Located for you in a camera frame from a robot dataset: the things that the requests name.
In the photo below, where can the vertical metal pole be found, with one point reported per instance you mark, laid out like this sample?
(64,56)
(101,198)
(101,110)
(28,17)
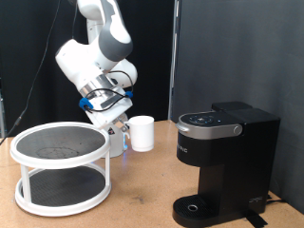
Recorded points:
(173,47)

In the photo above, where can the white ceramic mug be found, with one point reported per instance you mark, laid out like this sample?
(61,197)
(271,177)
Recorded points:
(142,133)

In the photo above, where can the white two-tier turntable stand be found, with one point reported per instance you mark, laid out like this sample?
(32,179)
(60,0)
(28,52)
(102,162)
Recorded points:
(63,186)

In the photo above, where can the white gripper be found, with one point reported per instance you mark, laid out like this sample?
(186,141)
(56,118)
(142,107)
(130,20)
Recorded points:
(109,112)

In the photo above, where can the black Keurig coffee machine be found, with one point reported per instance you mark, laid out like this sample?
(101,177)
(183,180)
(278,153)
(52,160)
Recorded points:
(240,164)

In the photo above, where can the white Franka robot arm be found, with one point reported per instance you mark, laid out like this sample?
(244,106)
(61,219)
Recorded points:
(95,57)

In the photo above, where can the black curtain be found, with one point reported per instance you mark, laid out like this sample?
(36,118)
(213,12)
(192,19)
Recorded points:
(152,47)

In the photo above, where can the black tape strip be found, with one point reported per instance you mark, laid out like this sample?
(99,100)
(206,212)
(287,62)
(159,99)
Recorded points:
(256,221)

